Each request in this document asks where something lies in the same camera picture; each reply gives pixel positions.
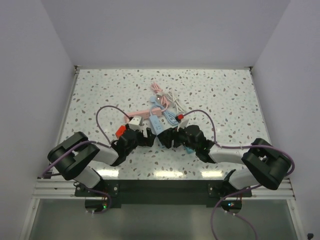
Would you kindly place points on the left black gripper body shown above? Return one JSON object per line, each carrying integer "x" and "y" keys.
{"x": 140, "y": 140}

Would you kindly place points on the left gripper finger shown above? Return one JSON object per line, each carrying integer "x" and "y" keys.
{"x": 150, "y": 137}
{"x": 129, "y": 130}

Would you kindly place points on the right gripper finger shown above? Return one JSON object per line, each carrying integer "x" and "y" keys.
{"x": 166, "y": 137}
{"x": 178, "y": 143}

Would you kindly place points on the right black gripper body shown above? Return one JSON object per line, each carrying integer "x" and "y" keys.
{"x": 181, "y": 136}

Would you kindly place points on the teal power strip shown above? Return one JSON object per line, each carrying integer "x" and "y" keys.
{"x": 189, "y": 150}

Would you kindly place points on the light blue power strip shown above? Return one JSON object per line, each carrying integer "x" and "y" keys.
{"x": 156, "y": 124}

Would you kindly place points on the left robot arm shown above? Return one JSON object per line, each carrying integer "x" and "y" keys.
{"x": 71, "y": 158}

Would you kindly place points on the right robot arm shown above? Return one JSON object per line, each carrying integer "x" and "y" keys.
{"x": 264, "y": 165}

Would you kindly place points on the red plug adapter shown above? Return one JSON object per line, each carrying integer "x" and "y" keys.
{"x": 120, "y": 131}

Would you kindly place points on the pink power strip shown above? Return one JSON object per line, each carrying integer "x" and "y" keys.
{"x": 145, "y": 114}

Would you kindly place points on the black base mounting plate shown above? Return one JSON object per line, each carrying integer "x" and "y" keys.
{"x": 115, "y": 193}

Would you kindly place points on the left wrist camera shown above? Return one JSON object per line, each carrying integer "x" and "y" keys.
{"x": 136, "y": 123}

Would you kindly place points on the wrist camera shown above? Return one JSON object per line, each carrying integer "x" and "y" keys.
{"x": 182, "y": 121}
{"x": 136, "y": 123}

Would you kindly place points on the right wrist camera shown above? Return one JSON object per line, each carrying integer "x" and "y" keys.
{"x": 182, "y": 121}

